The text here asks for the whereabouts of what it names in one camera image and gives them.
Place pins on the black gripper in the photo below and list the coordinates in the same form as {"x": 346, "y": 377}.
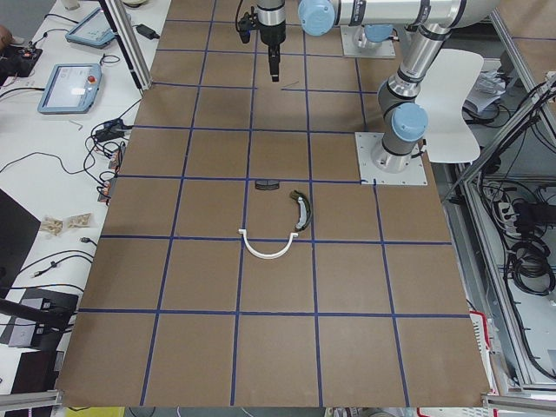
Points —
{"x": 272, "y": 36}

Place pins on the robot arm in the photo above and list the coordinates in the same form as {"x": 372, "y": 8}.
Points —
{"x": 406, "y": 121}
{"x": 318, "y": 17}

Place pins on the black brake pad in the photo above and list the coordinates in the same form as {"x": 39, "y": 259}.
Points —
{"x": 267, "y": 184}

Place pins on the black power adapter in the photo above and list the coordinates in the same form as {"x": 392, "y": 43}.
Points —
{"x": 147, "y": 32}

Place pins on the olive brake shoe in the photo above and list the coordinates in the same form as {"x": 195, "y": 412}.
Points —
{"x": 306, "y": 212}

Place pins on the far teach pendant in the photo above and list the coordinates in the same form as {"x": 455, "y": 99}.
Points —
{"x": 93, "y": 31}

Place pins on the teach pendant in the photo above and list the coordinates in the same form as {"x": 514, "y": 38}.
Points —
{"x": 93, "y": 31}
{"x": 71, "y": 89}

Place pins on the white chair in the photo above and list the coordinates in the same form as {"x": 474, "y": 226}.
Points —
{"x": 443, "y": 92}

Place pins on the near teach pendant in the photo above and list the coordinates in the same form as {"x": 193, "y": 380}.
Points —
{"x": 71, "y": 89}

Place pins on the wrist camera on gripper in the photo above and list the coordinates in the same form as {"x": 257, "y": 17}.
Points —
{"x": 246, "y": 24}

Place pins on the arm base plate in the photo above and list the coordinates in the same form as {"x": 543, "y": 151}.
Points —
{"x": 374, "y": 41}
{"x": 378, "y": 167}

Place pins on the aluminium frame post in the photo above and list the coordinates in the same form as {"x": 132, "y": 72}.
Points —
{"x": 121, "y": 26}

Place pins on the white curved plastic bracket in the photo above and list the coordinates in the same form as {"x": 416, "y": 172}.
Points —
{"x": 264, "y": 253}

